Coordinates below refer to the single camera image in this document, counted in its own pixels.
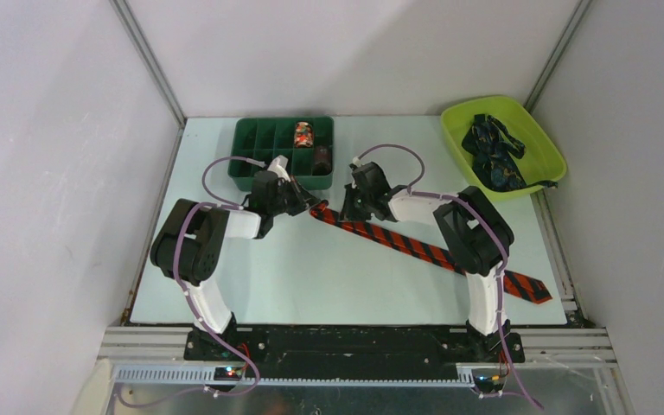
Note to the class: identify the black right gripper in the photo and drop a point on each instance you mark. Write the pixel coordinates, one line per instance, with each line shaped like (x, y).
(348, 213)

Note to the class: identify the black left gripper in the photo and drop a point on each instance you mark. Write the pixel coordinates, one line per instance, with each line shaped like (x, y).
(302, 195)

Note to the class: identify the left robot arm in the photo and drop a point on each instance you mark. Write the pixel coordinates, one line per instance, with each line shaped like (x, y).
(188, 245)

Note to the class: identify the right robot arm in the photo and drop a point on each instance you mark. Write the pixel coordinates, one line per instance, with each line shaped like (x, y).
(477, 238)

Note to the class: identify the brown patterned rolled tie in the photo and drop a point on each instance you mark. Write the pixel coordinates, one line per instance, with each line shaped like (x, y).
(322, 161)

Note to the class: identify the green compartment organizer tray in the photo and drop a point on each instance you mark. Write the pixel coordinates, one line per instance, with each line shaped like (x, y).
(264, 138)

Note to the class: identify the navy floral gold tie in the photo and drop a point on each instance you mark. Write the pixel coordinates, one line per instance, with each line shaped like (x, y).
(494, 151)

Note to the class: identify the lime green plastic bin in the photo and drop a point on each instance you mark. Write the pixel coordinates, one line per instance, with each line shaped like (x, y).
(542, 161)

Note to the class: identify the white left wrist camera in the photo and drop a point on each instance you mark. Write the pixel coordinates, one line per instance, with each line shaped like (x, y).
(277, 169)

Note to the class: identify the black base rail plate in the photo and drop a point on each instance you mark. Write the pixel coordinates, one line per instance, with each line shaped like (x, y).
(368, 353)

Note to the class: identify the left corner aluminium post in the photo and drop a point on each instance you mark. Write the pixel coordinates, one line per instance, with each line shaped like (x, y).
(145, 52)

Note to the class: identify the corner aluminium post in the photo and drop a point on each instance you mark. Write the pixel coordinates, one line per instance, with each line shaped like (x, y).
(559, 49)
(145, 52)

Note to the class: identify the right corner aluminium post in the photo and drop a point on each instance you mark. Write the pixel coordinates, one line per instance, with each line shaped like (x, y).
(559, 49)

